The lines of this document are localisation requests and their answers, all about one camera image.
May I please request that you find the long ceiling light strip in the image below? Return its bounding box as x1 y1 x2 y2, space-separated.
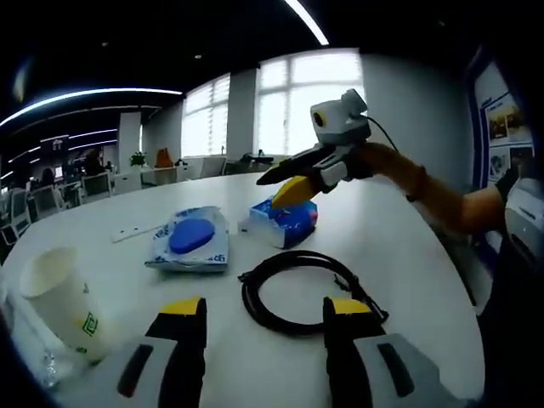
0 88 184 128

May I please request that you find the narrow window with blinds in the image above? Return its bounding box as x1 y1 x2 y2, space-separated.
181 72 231 159

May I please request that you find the blue bordered wall poster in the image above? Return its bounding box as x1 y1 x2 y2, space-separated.
465 46 539 190

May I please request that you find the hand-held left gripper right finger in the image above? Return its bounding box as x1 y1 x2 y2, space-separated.
322 295 445 408

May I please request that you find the wet wipes pack blue lid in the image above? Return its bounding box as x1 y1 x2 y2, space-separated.
144 205 230 275

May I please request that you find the large bright window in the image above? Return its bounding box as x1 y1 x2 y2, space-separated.
258 48 365 156

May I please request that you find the white table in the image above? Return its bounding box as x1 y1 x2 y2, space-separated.
0 169 488 408

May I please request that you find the long curved ceiling light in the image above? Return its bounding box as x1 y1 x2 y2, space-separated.
283 0 331 46

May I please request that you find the person's right hand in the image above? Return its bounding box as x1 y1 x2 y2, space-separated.
353 142 425 197

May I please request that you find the white low cabinet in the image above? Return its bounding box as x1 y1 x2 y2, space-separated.
112 165 192 188

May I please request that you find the hanging display screen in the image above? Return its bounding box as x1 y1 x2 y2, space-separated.
41 134 71 154

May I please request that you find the white paper cup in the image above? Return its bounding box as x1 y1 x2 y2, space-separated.
19 246 112 365

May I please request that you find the blue tissue pack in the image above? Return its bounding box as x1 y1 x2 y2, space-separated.
236 195 319 250

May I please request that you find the clear plastic water bottle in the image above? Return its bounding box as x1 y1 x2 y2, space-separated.
0 271 76 390

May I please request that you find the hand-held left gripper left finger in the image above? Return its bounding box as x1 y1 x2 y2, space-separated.
108 296 209 408

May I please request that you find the dark lumpy object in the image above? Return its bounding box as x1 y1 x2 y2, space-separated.
240 150 275 165

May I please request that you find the white table socket strip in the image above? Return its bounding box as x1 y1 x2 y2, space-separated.
110 220 171 244

